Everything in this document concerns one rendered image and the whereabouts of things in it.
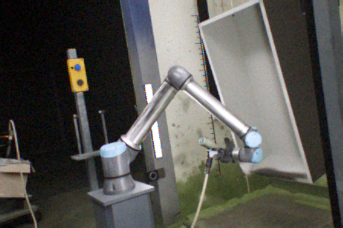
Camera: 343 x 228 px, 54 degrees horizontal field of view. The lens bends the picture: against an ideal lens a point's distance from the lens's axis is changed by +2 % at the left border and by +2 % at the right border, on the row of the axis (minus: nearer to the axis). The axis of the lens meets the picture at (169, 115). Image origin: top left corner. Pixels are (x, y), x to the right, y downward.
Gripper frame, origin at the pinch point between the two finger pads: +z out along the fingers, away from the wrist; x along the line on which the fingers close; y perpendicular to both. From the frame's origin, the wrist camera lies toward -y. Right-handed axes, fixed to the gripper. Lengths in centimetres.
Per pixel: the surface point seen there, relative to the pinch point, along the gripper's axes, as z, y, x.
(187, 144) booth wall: 58, -17, 43
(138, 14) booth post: 71, -104, -38
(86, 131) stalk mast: 103, -3, -32
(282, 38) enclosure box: -48, -68, -15
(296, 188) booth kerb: -3, -6, 140
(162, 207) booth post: 66, 41, 38
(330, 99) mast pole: -102, 7, -85
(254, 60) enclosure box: -8, -80, 24
